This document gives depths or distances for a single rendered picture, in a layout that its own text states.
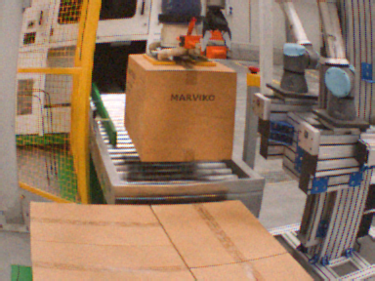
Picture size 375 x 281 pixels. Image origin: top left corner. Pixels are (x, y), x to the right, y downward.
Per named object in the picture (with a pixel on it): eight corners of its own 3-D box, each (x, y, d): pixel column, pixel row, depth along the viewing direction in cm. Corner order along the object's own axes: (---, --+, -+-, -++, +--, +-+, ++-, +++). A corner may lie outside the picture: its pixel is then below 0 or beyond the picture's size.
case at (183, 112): (123, 125, 285) (128, 55, 274) (196, 124, 295) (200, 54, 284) (142, 162, 230) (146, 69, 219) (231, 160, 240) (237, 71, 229)
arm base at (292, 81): (299, 87, 241) (300, 68, 238) (312, 94, 227) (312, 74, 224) (274, 84, 237) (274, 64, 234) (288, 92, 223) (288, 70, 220)
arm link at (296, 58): (278, 66, 229) (278, 41, 225) (292, 66, 238) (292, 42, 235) (298, 72, 221) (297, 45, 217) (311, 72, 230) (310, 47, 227)
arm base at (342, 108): (346, 112, 196) (347, 90, 193) (361, 121, 182) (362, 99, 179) (321, 110, 191) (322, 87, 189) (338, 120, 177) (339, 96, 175)
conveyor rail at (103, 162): (79, 108, 443) (80, 88, 438) (84, 108, 444) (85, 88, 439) (114, 222, 230) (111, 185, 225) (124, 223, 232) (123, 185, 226)
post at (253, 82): (230, 233, 318) (246, 72, 291) (240, 231, 320) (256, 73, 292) (233, 237, 312) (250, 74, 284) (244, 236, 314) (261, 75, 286)
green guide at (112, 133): (83, 92, 440) (84, 83, 437) (94, 92, 442) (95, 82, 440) (100, 146, 292) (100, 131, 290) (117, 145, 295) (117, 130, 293)
